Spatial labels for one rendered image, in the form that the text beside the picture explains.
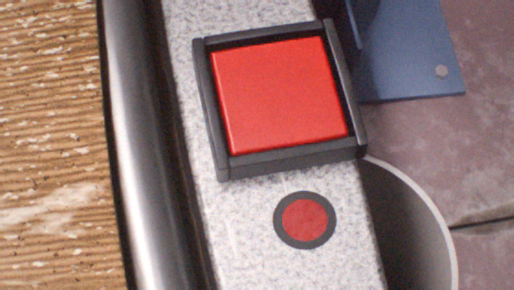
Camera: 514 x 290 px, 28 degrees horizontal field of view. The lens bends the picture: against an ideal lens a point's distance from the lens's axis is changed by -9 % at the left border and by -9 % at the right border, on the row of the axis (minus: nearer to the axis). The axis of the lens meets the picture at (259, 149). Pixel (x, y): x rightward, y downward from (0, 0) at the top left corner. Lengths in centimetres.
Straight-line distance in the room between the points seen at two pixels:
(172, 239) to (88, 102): 8
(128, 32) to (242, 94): 8
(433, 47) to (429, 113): 11
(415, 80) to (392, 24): 10
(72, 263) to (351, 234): 14
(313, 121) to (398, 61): 111
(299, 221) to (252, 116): 6
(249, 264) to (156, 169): 7
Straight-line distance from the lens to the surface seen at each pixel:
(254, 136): 56
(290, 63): 58
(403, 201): 121
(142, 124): 57
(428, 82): 166
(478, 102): 167
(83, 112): 56
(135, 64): 59
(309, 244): 55
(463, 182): 161
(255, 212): 56
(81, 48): 58
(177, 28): 60
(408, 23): 170
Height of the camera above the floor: 143
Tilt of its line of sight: 65 degrees down
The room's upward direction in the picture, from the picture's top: 7 degrees clockwise
